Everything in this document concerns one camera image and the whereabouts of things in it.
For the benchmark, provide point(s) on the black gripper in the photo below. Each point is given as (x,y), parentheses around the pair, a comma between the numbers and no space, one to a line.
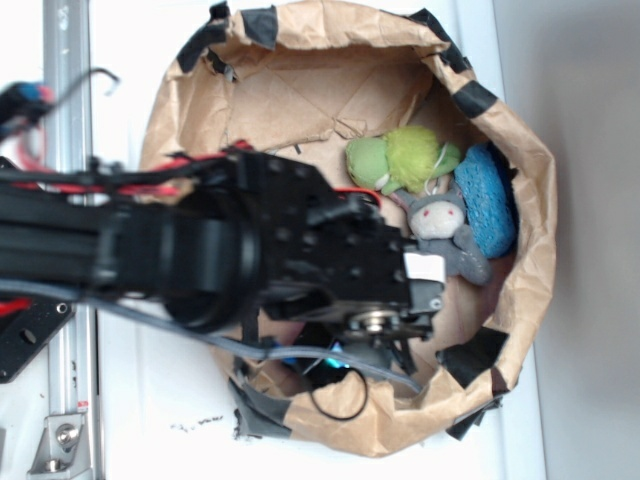
(378,294)

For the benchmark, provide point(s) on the black box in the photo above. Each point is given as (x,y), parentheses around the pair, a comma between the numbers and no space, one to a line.
(317,372)

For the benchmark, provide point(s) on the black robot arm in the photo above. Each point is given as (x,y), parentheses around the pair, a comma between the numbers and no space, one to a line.
(215,241)

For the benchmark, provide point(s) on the grey plush mouse toy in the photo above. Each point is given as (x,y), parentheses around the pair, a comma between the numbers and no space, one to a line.
(438,223)

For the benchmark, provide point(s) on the green plush toy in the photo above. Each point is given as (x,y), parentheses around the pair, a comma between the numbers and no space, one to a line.
(407,157)

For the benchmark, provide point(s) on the blue sponge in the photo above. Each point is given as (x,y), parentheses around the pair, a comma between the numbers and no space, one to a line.
(484,178)

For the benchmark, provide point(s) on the brown paper bag bin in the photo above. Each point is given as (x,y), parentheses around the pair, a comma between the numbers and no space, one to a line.
(303,79)

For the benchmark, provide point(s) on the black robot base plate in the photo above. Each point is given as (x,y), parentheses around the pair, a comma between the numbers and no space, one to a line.
(41,258)

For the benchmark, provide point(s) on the metal corner bracket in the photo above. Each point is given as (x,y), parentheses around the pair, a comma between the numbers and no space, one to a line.
(63,450)

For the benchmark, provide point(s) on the aluminium rail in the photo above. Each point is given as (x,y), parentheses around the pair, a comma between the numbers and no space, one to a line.
(72,353)

